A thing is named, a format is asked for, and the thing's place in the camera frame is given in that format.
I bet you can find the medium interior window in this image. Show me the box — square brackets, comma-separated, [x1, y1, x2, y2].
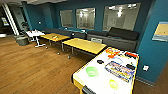
[75, 6, 97, 31]

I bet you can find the low white wall socket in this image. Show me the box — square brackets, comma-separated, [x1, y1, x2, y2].
[142, 64, 150, 72]

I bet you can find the yellow framed wall sign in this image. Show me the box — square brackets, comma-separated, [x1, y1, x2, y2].
[151, 21, 168, 43]

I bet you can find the dark grey sofa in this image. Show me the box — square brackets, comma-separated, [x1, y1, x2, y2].
[86, 26, 141, 53]

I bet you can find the red flat item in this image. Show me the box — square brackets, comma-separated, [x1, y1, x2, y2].
[124, 51, 139, 59]

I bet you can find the yellow air hockey table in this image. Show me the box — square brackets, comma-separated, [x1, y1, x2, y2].
[71, 46, 141, 94]

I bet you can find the large interior window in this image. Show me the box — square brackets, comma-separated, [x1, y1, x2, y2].
[101, 2, 142, 33]

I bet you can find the grey round bin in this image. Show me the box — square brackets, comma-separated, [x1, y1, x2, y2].
[14, 34, 31, 47]

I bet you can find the small interior window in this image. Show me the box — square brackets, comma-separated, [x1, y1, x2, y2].
[59, 8, 75, 29]

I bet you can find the small white table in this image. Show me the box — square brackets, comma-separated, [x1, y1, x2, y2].
[25, 29, 46, 49]

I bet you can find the yellow wooden table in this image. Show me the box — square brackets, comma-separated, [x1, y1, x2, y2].
[39, 32, 71, 48]
[61, 37, 108, 60]

